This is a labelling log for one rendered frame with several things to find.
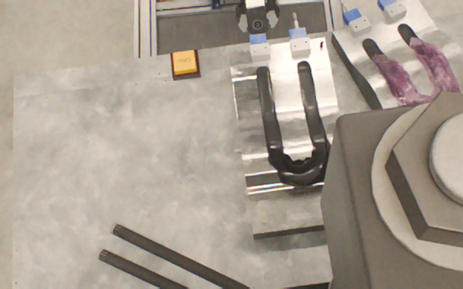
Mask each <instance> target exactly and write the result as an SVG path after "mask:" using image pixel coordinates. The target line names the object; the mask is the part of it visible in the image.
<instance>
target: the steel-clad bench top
mask: <svg viewBox="0 0 463 289"><path fill-rule="evenodd" d="M430 18H431V19H432V20H433V21H434V24H435V26H436V27H437V28H438V29H439V30H440V31H441V32H442V33H444V34H445V35H447V36H448V37H450V38H451V39H452V40H453V41H454V42H455V43H456V44H457V45H458V46H459V47H460V48H461V50H462V51H463V13H462V14H456V15H446V16H444V15H440V16H435V17H430ZM307 37H309V39H315V38H321V37H324V39H325V43H326V47H327V51H328V58H329V63H330V68H331V75H332V79H333V84H334V91H335V95H336V100H337V106H338V109H339V113H340V115H342V114H347V113H352V112H363V111H369V110H372V109H371V107H370V106H369V104H368V103H367V101H366V99H365V98H364V95H363V94H362V92H361V91H360V89H359V87H358V86H357V84H356V83H355V81H354V78H353V77H352V76H351V74H350V72H348V70H347V68H346V66H345V65H344V63H343V61H342V60H341V58H340V56H339V54H338V52H337V51H336V49H335V48H334V45H333V44H332V43H331V37H332V31H326V32H321V33H315V34H307ZM250 45H251V43H245V44H234V45H228V46H222V47H220V49H219V47H212V48H207V49H201V50H198V51H199V57H200V65H201V77H200V78H193V79H187V80H177V81H173V79H172V75H171V58H170V54H162V55H157V56H151V57H146V58H141V59H135V60H124V61H119V62H113V63H103V64H97V65H92V66H86V67H76V68H70V69H64V70H54V71H48V72H43V73H32V74H27V75H21V76H15V81H14V111H13V175H12V189H13V269H12V289H160V288H158V287H156V286H154V285H152V284H149V283H147V282H145V281H143V280H141V279H139V278H136V277H134V276H132V275H130V274H128V273H126V272H124V271H121V270H119V269H117V268H114V267H113V266H111V265H108V264H106V263H104V262H102V261H100V260H98V259H96V256H95V255H96V252H97V249H98V248H103V249H105V250H107V251H108V252H112V253H113V254H115V255H118V256H119V257H122V258H125V259H127V260H129V261H132V262H134V263H136V264H137V265H140V266H142V267H144V268H147V269H148V270H150V271H153V272H155V273H157V274H159V275H161V276H164V277H166V278H168V279H170V280H172V281H175V282H177V283H179V284H181V285H184V286H186V287H189V288H190V289H223V288H221V287H219V286H217V285H215V284H213V283H211V282H209V281H207V280H205V279H203V278H201V277H199V276H197V275H195V274H192V273H190V272H189V271H186V270H184V269H182V268H179V267H178V266H176V265H173V264H172V263H170V262H168V261H166V260H164V259H162V258H159V257H158V256H156V255H153V254H152V253H150V252H147V251H145V250H143V249H141V248H139V247H137V246H135V245H133V244H131V243H129V242H128V241H126V240H124V239H121V238H120V237H118V236H116V235H113V234H112V233H110V231H109V228H110V226H111V225H112V224H113V223H114V222H115V223H118V224H120V225H121V226H124V227H126V228H127V229H131V230H133V231H135V232H137V233H139V234H141V235H143V236H145V237H147V239H151V240H152V241H154V242H157V243H158V244H160V245H163V246H164V247H166V248H169V249H171V250H173V251H175V252H177V253H179V254H181V255H183V256H185V257H188V258H191V259H193V260H195V261H197V262H199V263H201V264H202V265H205V266H207V267H209V268H212V269H214V270H215V271H218V272H220V273H221V274H224V275H226V276H228V277H230V278H232V279H234V280H236V281H238V282H241V283H243V284H245V285H247V286H248V287H251V288H252V289H279V288H286V287H297V286H303V285H310V284H320V283H327V282H330V281H331V279H332V277H333V275H332V270H331V263H330V258H329V254H328V245H327V241H326V236H325V231H324V230H320V231H314V232H303V234H297V235H285V236H279V237H273V238H267V239H257V240H254V237H253V226H252V220H251V215H250V208H249V197H248V192H247V186H246V177H245V170H244V164H243V153H241V154H239V153H234V150H233V149H237V148H241V141H240V136H239V129H238V123H237V117H236V106H235V100H234V94H233V83H232V77H231V71H230V60H229V54H228V50H238V49H244V48H250ZM220 59H221V61H220ZM221 66H222V67H221Z"/></svg>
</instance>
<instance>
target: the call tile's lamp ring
mask: <svg viewBox="0 0 463 289"><path fill-rule="evenodd" d="M194 52H196V58H197V72H196V73H185V74H179V75H175V74H174V64H173V53H170V56H171V72H172V78H175V77H180V76H191V75H197V74H201V72H200V64H199V56H198V49H196V50H194Z"/></svg>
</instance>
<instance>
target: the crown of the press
mask: <svg viewBox="0 0 463 289"><path fill-rule="evenodd" d="M320 205H321V214H322V218H323V223H324V230H325V236H326V241H327V245H328V254H329V258H330V263H331V270H332V275H333V279H334V288H335V289H463V93H457V92H451V91H445V90H442V91H441V92H440V93H439V94H438V95H437V96H436V97H435V98H434V99H433V100H432V101H431V102H424V103H419V104H413V105H407V106H397V107H391V108H385V109H374V110H369V111H363V112H352V113H347V114H342V115H339V116H338V117H337V118H336V121H335V126H334V133H333V137H332V141H331V149H330V153H329V157H328V164H327V169H326V173H325V178H324V185H323V190H322V194H321V202H320Z"/></svg>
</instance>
